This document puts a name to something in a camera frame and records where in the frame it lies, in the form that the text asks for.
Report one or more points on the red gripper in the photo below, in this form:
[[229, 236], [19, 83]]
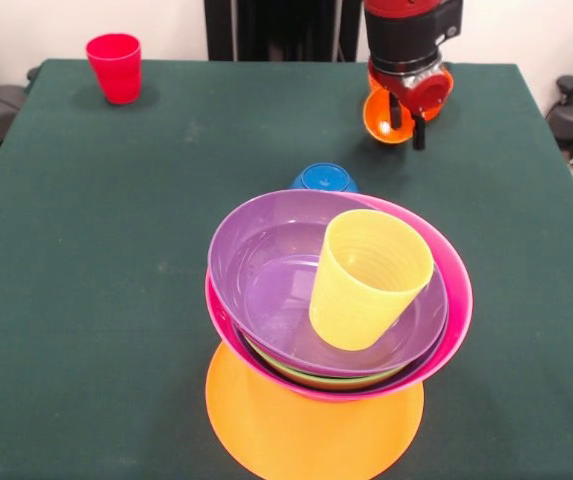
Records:
[[431, 95]]

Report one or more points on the orange plastic cup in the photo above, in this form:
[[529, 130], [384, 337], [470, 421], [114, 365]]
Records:
[[378, 122]]

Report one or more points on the blue plastic bowl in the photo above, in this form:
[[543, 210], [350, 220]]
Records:
[[323, 177]]

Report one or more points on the yellow plastic cup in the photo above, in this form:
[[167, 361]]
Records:
[[361, 300]]

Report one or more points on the large pink plastic bowl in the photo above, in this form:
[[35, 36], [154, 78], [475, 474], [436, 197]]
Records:
[[461, 300]]

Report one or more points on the purple plastic bowl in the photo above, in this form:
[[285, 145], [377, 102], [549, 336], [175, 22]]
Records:
[[436, 352], [266, 270]]

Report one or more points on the light green plastic bowl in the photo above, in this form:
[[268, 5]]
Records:
[[281, 371]]

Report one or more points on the large orange plastic bowl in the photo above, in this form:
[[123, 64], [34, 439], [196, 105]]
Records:
[[291, 435]]

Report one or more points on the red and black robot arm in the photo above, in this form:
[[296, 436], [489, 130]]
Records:
[[401, 35]]

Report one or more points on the red plastic cup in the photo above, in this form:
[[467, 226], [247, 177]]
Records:
[[113, 70]]

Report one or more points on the dark green tablecloth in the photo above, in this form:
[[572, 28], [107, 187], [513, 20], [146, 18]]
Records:
[[66, 325]]

